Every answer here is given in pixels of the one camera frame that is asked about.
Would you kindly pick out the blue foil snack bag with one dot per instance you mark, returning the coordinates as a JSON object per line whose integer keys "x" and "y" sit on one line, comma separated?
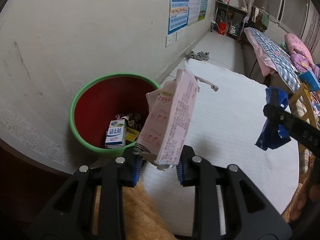
{"x": 274, "y": 135}

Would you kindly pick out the dark metal shelf rack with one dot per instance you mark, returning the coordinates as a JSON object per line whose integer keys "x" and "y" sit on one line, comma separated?
{"x": 234, "y": 17}

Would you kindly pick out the white chart wall poster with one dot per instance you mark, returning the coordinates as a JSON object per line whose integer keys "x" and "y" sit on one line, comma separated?
{"x": 194, "y": 10}

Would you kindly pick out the yellow snack packet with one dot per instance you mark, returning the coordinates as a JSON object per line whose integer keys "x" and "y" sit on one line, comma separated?
{"x": 131, "y": 134}

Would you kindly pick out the pink receipt box wrapper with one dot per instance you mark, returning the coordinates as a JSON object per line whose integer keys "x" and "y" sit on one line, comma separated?
{"x": 162, "y": 137}

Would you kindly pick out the white blue milk carton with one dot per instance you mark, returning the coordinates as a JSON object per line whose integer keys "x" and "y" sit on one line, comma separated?
{"x": 116, "y": 134}

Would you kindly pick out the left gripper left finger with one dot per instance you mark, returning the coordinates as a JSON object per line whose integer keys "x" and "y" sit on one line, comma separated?
{"x": 89, "y": 205}

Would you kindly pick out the pink folded quilt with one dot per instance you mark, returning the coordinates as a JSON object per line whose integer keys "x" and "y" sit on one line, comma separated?
{"x": 300, "y": 55}

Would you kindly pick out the person right hand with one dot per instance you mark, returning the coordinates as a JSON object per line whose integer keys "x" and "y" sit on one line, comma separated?
{"x": 306, "y": 192}

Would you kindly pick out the green chart wall poster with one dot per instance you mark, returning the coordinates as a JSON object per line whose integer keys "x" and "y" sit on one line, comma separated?
{"x": 203, "y": 9}

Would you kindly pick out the pink floral curtain right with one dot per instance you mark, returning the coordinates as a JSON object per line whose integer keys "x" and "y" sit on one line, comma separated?
{"x": 312, "y": 37}

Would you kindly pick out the grey right sneaker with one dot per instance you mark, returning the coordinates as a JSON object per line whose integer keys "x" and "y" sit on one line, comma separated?
{"x": 203, "y": 56}

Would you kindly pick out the blue book on bed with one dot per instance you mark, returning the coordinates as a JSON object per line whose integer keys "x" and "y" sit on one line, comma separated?
{"x": 310, "y": 79}

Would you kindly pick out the wall socket plate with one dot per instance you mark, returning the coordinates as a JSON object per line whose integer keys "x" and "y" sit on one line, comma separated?
{"x": 168, "y": 40}

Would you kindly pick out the green rimmed red trash bin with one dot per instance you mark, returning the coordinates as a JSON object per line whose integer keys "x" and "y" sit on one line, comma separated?
{"x": 99, "y": 102}

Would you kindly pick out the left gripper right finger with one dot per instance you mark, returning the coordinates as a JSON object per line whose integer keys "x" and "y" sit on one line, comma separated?
{"x": 228, "y": 205}

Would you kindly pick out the red plastic bucket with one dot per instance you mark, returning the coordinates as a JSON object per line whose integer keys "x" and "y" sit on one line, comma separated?
{"x": 222, "y": 26}

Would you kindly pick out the bed with plaid blanket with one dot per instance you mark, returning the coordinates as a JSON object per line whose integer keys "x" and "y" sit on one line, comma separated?
{"x": 272, "y": 59}

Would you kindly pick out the window with metal frame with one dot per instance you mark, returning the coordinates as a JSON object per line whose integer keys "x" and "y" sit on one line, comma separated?
{"x": 288, "y": 14}

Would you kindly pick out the grey left sneaker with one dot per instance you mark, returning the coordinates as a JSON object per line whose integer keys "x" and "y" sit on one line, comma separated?
{"x": 193, "y": 55}

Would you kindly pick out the wooden chair frame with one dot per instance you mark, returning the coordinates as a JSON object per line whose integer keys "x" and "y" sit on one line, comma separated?
{"x": 300, "y": 106}

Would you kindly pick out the grey sneaker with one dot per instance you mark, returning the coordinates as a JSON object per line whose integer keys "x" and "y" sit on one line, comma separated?
{"x": 193, "y": 55}
{"x": 203, "y": 56}

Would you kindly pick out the beige fuzzy cushion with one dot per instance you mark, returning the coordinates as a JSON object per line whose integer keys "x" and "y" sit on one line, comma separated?
{"x": 141, "y": 219}

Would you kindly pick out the blue pinyin wall poster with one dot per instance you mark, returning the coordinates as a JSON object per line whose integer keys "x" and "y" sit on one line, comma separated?
{"x": 178, "y": 15}

